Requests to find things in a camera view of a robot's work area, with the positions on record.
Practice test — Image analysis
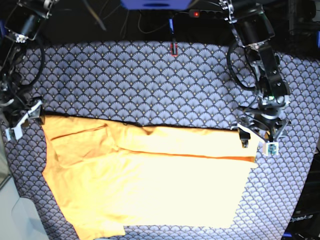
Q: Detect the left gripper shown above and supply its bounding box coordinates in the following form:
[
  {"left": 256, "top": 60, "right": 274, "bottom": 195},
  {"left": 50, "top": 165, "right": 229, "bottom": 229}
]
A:
[{"left": 231, "top": 96, "right": 291, "bottom": 149}]

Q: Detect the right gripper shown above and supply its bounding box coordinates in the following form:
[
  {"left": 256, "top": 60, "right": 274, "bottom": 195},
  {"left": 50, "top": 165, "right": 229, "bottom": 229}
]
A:
[{"left": 0, "top": 97, "right": 45, "bottom": 141}]

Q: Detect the yellow T-shirt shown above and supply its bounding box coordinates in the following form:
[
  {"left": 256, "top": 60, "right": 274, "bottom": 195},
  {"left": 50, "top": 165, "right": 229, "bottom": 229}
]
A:
[{"left": 42, "top": 115, "right": 259, "bottom": 240}]

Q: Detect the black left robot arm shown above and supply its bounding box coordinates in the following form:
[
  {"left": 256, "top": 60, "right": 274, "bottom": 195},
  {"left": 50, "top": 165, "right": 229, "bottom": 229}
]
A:
[{"left": 219, "top": 0, "right": 291, "bottom": 156}]

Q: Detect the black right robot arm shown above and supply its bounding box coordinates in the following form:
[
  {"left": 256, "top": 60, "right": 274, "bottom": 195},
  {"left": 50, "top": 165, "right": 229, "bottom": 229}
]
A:
[{"left": 0, "top": 0, "right": 56, "bottom": 141}]

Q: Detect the red black table clamp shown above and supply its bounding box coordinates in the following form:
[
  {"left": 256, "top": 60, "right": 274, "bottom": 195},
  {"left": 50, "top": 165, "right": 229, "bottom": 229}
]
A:
[{"left": 170, "top": 41, "right": 178, "bottom": 57}]

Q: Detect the blue fan-pattern tablecloth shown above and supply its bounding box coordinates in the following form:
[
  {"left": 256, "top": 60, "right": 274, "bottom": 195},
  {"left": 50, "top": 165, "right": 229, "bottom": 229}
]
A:
[{"left": 0, "top": 39, "right": 320, "bottom": 240}]

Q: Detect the black power strip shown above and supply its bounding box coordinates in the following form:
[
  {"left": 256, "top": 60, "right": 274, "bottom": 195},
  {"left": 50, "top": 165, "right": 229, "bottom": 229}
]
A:
[{"left": 188, "top": 9, "right": 224, "bottom": 19}]

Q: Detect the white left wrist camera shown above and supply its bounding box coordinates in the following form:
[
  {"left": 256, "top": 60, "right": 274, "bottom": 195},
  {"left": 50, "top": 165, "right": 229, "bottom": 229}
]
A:
[{"left": 262, "top": 142, "right": 279, "bottom": 156}]

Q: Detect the blue base camera mount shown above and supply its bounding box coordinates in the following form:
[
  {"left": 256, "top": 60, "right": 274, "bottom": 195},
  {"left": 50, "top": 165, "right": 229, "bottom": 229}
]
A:
[{"left": 120, "top": 0, "right": 191, "bottom": 10}]

